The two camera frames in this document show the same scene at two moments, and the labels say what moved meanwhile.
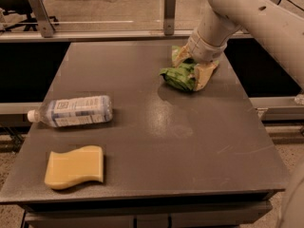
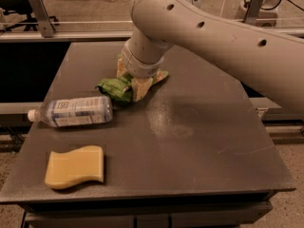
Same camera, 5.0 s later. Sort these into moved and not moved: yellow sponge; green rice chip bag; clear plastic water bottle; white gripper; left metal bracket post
Moved: green rice chip bag; white gripper
Not moved: yellow sponge; clear plastic water bottle; left metal bracket post
